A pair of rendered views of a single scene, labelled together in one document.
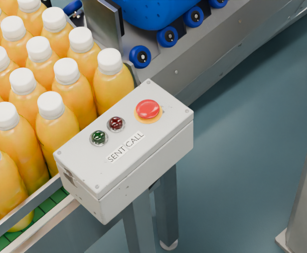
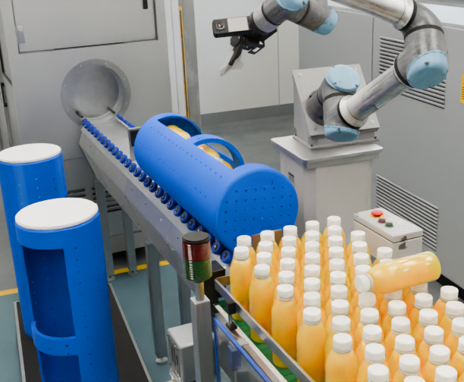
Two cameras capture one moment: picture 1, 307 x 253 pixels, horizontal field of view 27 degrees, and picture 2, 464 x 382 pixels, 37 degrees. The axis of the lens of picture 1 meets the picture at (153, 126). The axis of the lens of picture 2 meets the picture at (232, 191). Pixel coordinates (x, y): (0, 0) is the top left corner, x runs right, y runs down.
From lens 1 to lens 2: 2.00 m
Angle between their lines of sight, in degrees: 64
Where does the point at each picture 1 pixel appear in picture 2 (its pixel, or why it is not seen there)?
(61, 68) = (335, 228)
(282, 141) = not seen: outside the picture
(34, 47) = (314, 233)
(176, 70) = not seen: hidden behind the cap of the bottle
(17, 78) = (336, 239)
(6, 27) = (291, 239)
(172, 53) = not seen: hidden behind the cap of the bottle
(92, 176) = (412, 229)
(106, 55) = (333, 218)
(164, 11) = (293, 217)
